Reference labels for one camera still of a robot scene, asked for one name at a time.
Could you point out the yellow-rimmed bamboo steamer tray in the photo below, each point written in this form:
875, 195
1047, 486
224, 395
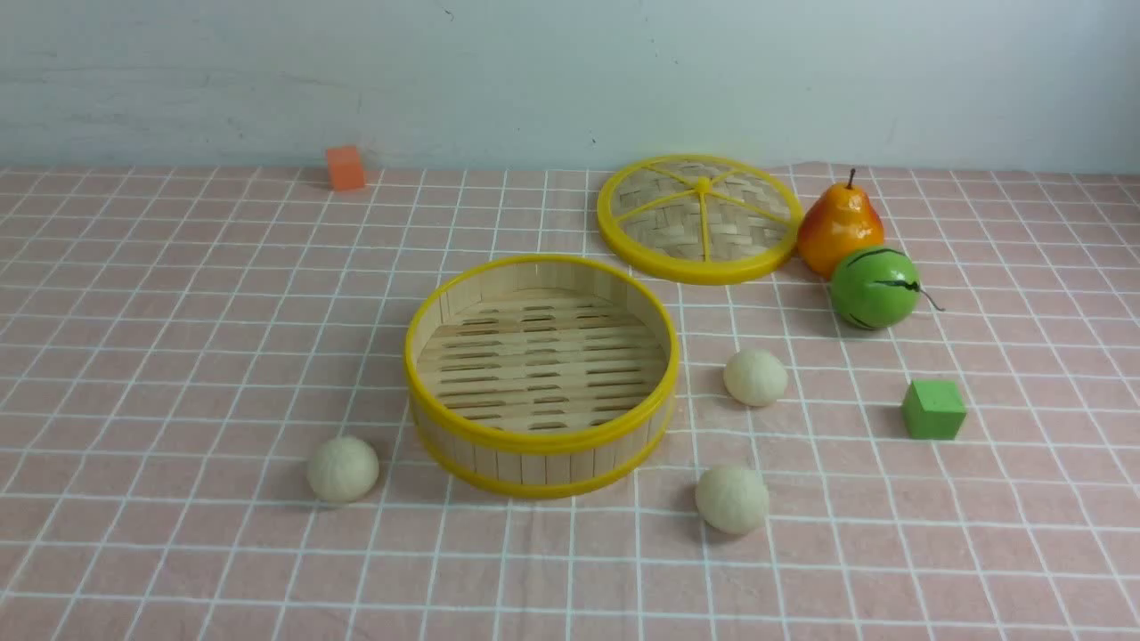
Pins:
541, 377

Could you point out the orange yellow toy pear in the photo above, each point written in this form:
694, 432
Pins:
840, 222

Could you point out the orange cube block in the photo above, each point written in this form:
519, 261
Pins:
345, 169

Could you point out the green toy watermelon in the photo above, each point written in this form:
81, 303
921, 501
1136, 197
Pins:
876, 287

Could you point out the green cube block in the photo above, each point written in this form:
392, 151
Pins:
933, 410

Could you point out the yellow-rimmed woven steamer lid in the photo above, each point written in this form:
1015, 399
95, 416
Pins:
699, 220

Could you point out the white bun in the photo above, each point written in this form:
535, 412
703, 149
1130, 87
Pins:
755, 378
732, 499
343, 470

